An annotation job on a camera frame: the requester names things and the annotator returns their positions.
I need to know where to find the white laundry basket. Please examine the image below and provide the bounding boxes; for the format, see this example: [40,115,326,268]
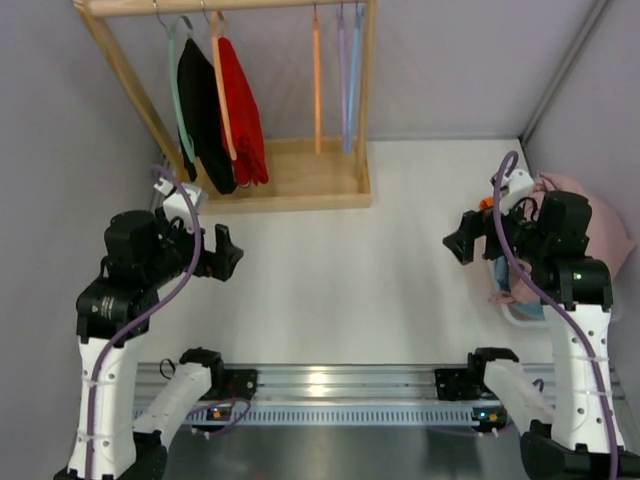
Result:
[499,302,547,329]

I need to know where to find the black garment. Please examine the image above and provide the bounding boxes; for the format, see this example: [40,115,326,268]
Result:
[177,39,237,195]

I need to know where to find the wooden clothes rack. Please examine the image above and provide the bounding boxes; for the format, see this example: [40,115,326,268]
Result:
[73,1,378,215]

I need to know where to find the aluminium mounting rail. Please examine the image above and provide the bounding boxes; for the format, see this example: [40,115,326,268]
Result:
[136,363,556,401]

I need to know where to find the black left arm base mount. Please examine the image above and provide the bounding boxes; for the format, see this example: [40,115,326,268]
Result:
[201,368,258,401]

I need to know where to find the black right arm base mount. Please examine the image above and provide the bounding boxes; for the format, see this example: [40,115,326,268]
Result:
[434,368,493,402]

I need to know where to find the light orange hanger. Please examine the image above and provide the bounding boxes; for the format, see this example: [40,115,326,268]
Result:
[200,1,237,162]

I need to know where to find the orange plastic hanger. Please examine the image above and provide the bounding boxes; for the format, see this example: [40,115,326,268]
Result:
[312,4,322,155]

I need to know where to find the orange garment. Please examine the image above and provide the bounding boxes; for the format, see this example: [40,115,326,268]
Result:
[478,197,494,211]

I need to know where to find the light blue plastic hanger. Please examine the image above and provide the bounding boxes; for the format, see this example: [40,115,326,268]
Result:
[346,3,365,153]

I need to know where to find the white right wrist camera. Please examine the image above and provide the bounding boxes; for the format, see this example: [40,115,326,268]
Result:
[499,168,534,215]

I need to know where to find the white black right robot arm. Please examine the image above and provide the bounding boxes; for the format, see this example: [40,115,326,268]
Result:
[442,191,639,479]

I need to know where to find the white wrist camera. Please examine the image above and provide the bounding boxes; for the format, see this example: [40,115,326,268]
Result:
[154,166,208,234]
[499,168,534,215]

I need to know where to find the dusty pink trousers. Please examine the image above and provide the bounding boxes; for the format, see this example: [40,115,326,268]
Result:
[489,173,636,305]

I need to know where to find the purple plastic hanger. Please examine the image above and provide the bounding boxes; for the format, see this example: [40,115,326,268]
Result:
[336,4,348,153]

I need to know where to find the light blue garment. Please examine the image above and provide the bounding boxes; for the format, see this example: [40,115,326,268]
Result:
[492,257,549,321]

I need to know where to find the grey slotted cable duct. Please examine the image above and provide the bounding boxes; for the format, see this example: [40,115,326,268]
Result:
[132,403,511,427]

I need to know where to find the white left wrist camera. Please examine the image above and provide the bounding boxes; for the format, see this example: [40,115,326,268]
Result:
[154,166,208,234]

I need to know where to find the red garment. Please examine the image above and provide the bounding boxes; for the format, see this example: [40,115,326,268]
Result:
[218,37,269,188]

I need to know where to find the mint green hanger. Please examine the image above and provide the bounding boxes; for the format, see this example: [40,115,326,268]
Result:
[152,0,196,165]

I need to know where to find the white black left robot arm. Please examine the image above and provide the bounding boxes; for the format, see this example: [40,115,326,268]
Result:
[55,210,244,479]

